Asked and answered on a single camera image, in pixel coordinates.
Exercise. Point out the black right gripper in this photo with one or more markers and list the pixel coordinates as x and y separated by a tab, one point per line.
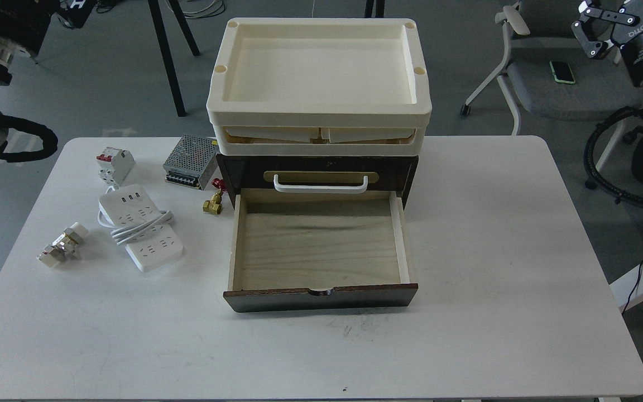
602	25

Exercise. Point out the white red circuit breaker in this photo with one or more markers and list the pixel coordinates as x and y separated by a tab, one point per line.
115	164

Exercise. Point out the brass valve with red handle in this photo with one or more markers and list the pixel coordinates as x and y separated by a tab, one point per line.
214	204

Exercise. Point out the white drawer handle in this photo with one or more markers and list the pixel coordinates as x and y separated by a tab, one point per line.
320	189

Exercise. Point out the white power strip with cable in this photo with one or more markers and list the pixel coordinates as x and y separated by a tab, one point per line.
137	224

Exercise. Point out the metal mesh power supply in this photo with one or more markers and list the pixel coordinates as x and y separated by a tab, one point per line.
192	162

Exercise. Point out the grey office chair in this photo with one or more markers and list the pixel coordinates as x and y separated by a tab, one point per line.
536	32

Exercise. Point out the cream plastic tray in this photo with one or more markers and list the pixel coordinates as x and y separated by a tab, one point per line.
317	87

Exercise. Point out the metal white pipe fitting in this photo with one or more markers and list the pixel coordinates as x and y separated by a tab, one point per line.
65	245

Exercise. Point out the green smartphone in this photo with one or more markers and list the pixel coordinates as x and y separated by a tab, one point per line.
561	72

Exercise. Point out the open wooden drawer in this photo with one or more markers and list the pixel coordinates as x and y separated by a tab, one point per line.
318	251

